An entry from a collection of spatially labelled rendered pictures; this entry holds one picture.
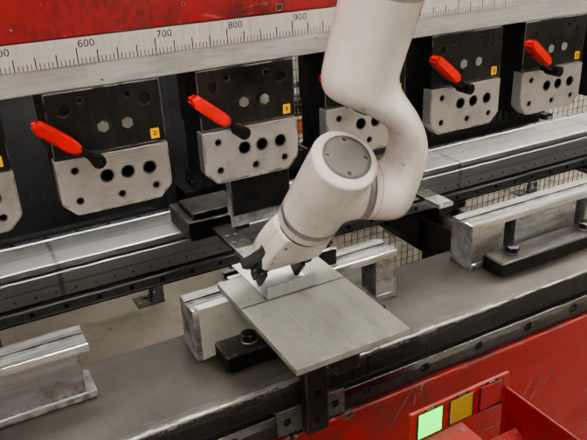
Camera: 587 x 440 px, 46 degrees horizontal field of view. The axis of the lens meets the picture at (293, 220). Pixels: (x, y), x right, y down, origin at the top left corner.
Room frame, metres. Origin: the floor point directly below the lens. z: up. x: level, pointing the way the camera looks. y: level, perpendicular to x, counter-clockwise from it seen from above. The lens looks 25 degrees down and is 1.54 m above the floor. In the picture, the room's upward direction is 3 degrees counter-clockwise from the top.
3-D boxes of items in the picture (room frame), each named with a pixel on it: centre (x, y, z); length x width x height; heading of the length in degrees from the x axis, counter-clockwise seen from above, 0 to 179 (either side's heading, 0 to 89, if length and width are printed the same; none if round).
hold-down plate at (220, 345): (0.97, -0.01, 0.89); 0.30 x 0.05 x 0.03; 117
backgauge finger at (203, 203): (1.14, 0.13, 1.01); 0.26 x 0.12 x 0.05; 27
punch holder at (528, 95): (1.27, -0.46, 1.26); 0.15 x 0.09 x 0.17; 117
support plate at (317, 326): (0.88, -0.01, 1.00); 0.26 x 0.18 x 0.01; 27
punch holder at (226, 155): (0.99, 0.07, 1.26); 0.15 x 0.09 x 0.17; 117
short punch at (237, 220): (1.01, 0.05, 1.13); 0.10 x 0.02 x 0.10; 117
